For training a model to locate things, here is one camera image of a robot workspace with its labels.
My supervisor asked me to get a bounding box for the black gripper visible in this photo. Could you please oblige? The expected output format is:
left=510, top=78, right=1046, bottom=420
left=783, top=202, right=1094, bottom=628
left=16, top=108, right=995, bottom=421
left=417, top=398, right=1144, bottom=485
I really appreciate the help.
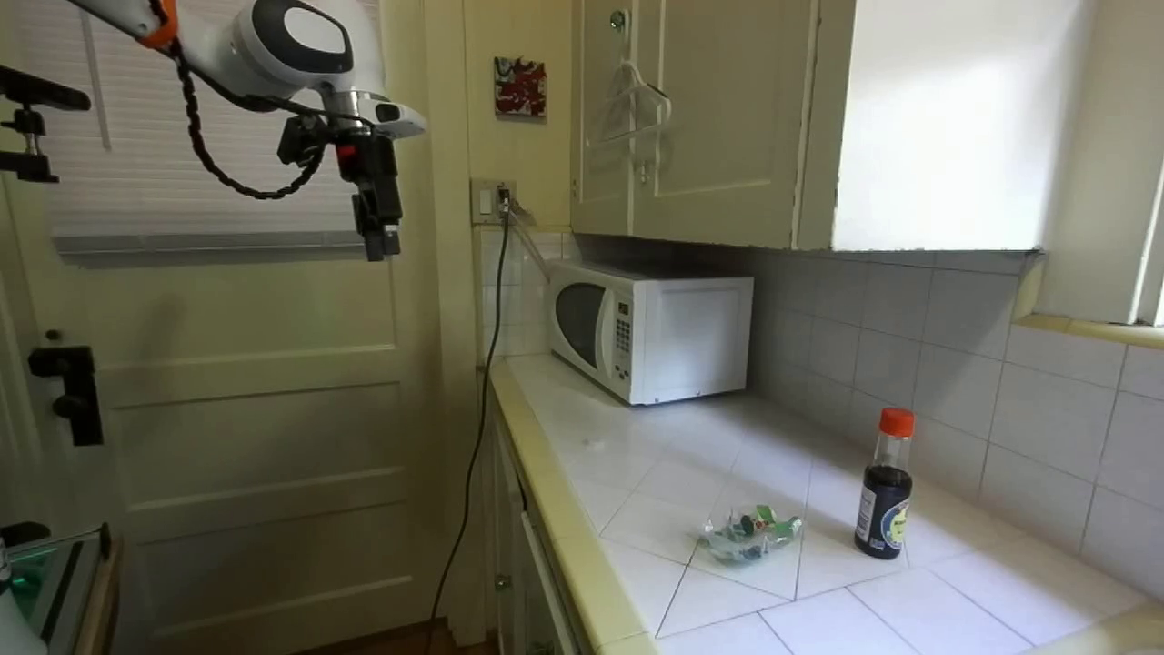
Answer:
left=330, top=125, right=406, bottom=265

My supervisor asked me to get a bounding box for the cream panelled door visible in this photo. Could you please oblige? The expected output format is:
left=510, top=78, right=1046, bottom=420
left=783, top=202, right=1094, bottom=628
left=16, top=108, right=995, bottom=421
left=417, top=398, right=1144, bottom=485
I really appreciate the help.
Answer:
left=0, top=0, right=480, bottom=655

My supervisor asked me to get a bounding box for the white door window blind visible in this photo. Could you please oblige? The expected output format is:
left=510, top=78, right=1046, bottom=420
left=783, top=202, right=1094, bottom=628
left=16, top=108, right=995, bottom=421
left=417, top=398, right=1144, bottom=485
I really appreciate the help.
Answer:
left=47, top=0, right=400, bottom=265

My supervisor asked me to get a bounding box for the white microwave oven body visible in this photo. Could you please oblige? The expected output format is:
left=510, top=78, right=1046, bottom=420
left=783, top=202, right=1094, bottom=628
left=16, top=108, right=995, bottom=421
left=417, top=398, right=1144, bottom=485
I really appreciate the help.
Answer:
left=544, top=263, right=756, bottom=407

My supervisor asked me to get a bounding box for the black door latch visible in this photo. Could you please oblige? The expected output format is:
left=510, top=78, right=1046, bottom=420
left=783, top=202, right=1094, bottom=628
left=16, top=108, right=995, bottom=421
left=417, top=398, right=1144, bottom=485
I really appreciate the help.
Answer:
left=25, top=343, right=110, bottom=453

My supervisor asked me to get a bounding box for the cream lower counter cabinet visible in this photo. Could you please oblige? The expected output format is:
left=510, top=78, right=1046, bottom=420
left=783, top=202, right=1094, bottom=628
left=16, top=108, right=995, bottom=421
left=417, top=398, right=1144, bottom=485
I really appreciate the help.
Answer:
left=483, top=398, right=598, bottom=655

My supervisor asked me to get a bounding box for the crumpled clear plastic wrapper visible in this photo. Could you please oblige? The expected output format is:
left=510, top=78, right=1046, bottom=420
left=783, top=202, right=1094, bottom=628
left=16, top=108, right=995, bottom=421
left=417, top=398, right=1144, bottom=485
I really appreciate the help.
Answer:
left=693, top=504, right=807, bottom=572

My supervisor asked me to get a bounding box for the green tinted tray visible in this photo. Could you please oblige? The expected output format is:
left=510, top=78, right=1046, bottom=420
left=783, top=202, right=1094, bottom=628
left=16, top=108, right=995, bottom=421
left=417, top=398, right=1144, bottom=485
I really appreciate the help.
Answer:
left=0, top=520, right=122, bottom=655

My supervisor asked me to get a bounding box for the soy sauce bottle orange cap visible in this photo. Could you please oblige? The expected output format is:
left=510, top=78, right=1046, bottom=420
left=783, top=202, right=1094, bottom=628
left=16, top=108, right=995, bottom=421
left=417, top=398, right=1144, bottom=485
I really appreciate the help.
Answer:
left=851, top=403, right=920, bottom=563

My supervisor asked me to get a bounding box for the wall power outlet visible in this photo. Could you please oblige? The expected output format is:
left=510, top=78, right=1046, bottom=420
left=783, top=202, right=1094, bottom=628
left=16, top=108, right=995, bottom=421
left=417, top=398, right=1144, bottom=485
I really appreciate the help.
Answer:
left=469, top=178, right=518, bottom=229

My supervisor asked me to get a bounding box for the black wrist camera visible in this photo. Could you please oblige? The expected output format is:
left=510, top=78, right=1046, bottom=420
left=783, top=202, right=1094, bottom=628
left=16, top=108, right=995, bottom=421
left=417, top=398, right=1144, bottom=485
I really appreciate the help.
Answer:
left=275, top=112, right=335, bottom=170

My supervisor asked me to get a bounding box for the black coiled robot cable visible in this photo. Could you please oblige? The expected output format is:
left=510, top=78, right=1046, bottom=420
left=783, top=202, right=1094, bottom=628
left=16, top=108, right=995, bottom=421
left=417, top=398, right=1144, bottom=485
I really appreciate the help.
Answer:
left=172, top=53, right=330, bottom=204

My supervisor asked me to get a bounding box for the small red wall picture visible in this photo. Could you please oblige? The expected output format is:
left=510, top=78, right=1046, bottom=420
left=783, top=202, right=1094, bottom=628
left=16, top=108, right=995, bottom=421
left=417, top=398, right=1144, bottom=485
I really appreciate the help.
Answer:
left=490, top=54, right=547, bottom=125

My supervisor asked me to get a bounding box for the black power cable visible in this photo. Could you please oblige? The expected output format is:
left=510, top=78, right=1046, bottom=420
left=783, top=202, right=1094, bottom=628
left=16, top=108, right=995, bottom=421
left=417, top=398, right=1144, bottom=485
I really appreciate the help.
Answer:
left=421, top=191, right=524, bottom=655

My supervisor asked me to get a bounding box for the cream upper wall cabinet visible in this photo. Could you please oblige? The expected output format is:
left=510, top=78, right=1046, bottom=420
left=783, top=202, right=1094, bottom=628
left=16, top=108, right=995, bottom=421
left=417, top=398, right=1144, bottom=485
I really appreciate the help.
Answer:
left=570, top=0, right=1046, bottom=260

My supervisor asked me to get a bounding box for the black camera on stand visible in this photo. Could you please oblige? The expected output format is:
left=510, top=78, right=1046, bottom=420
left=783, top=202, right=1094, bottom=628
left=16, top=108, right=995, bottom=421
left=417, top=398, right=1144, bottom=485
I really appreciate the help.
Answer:
left=0, top=66, right=95, bottom=186

